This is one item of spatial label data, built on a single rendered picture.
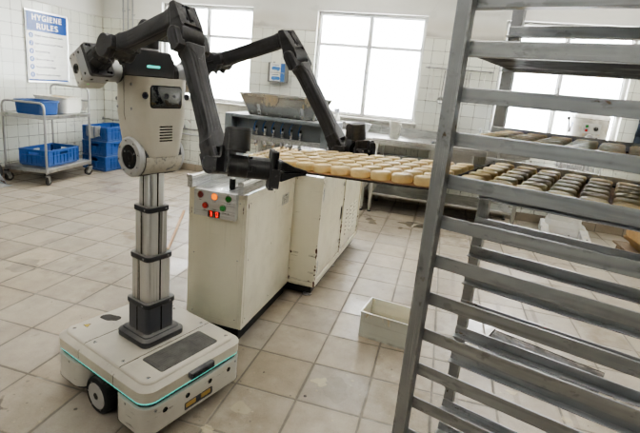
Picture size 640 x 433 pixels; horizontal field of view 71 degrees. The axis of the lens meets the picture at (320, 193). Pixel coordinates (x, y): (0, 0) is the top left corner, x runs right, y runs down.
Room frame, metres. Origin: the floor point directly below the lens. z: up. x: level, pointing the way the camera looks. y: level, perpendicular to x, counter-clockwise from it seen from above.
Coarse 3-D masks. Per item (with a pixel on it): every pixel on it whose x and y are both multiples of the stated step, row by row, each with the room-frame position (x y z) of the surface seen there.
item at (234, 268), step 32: (192, 192) 2.27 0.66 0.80; (256, 192) 2.28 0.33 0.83; (288, 192) 2.72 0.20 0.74; (192, 224) 2.27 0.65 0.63; (224, 224) 2.21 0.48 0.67; (256, 224) 2.30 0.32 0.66; (288, 224) 2.76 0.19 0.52; (192, 256) 2.26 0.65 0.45; (224, 256) 2.21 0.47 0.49; (256, 256) 2.32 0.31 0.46; (288, 256) 2.81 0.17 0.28; (192, 288) 2.26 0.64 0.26; (224, 288) 2.21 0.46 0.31; (256, 288) 2.35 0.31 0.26; (224, 320) 2.21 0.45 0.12; (256, 320) 2.45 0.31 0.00
